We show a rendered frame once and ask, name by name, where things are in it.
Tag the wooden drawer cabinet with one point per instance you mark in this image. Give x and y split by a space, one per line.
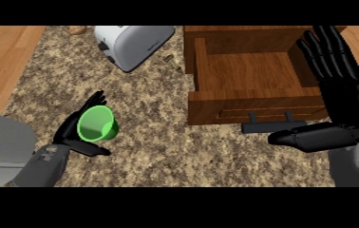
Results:
243 64

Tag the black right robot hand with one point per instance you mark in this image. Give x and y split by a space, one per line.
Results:
337 89

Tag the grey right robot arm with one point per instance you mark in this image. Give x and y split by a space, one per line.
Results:
345 167

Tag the green cup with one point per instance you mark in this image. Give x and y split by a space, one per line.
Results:
97 123

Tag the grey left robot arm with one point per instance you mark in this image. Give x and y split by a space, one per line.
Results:
29 162

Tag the wooden drawer front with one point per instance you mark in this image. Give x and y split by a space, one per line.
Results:
255 106

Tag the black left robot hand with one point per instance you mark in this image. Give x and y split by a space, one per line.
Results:
70 129

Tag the white toaster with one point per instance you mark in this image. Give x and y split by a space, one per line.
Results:
134 43

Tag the small tan round object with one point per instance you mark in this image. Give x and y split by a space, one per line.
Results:
77 29

